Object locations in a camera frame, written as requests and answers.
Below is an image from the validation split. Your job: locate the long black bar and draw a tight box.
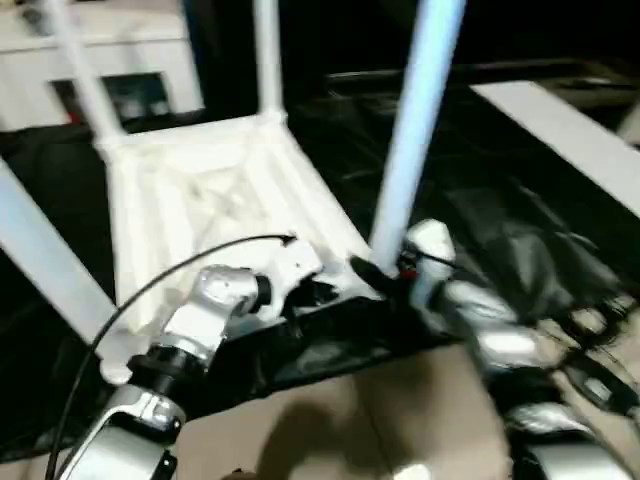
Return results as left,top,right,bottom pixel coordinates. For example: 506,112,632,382
323,58,640,85

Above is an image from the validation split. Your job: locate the black left wrist camera cable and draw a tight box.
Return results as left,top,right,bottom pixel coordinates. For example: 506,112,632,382
46,231,300,480

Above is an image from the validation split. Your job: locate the flat white board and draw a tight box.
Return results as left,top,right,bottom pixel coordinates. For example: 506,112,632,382
468,80,640,220

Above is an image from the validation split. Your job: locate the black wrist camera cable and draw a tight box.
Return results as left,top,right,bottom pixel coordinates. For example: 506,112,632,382
46,231,300,480
413,251,460,270

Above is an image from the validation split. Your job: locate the white cabinet with glass doors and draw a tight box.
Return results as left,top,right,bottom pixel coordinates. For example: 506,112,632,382
0,0,205,132

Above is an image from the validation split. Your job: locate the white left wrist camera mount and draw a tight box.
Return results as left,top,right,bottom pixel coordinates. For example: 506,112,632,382
263,238,325,322

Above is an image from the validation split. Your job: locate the black mat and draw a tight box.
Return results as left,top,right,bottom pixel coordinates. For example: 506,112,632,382
0,69,640,456

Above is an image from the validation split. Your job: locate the white plastic table top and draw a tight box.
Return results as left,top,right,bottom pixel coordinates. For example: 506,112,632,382
96,111,385,385

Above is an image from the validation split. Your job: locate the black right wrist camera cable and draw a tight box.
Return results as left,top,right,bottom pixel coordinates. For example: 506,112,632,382
413,251,460,270

